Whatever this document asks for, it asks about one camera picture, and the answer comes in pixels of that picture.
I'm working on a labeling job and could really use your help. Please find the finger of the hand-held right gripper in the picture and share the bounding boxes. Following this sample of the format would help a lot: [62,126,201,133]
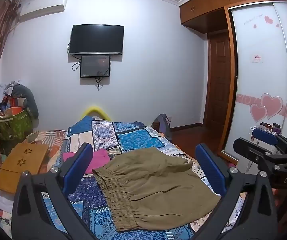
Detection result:
[252,127,287,153]
[233,137,287,173]

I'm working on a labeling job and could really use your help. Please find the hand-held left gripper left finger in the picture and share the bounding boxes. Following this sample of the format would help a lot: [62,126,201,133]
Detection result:
[11,142,97,240]

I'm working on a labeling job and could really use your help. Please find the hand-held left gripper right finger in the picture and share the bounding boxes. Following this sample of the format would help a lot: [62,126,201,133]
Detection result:
[194,144,278,240]

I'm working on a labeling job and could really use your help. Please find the olive green pants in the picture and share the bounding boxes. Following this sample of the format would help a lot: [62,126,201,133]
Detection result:
[92,147,221,232]

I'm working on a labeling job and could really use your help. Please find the pink garment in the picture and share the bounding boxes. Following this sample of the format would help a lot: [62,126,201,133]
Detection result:
[63,149,110,175]

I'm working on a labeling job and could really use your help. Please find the orange striped bedsheet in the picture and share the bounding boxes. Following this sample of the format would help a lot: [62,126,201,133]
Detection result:
[25,129,67,155]

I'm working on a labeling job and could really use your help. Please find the yellow curved headboard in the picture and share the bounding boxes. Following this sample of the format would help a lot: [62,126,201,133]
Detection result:
[81,106,111,120]

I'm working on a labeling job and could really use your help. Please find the white heart-print wardrobe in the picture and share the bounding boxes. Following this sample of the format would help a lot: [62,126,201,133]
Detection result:
[227,1,287,155]

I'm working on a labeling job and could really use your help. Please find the wooden lap desk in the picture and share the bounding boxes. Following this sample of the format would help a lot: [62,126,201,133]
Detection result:
[0,143,49,194]

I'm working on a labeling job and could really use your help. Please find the blue patchwork blanket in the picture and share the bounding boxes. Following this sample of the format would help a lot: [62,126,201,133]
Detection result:
[41,116,244,240]

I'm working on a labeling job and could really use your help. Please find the green patterned bag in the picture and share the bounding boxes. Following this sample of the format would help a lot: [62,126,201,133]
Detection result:
[0,107,34,140]

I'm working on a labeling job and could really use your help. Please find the brown wooden door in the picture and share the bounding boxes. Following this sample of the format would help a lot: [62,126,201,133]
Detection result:
[204,31,234,130]

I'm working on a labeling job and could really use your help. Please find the orange box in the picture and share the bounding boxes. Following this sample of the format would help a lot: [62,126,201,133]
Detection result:
[6,107,23,117]

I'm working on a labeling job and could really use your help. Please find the grey garment pile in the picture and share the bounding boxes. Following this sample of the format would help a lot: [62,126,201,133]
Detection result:
[0,80,39,120]

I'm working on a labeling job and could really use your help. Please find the wooden overhead cabinet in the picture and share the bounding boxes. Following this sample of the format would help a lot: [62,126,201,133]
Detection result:
[179,0,286,33]

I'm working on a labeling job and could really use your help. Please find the white air conditioner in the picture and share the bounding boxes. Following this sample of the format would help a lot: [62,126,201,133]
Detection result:
[18,0,69,22]

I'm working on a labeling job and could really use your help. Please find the black monitor cable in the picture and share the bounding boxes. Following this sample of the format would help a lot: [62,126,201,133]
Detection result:
[95,76,105,90]

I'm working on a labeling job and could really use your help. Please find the small black wall monitor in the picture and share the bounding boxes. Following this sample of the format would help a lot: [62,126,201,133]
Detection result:
[80,55,111,78]

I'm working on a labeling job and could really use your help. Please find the black wall television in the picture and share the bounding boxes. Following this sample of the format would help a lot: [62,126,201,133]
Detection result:
[69,24,124,55]

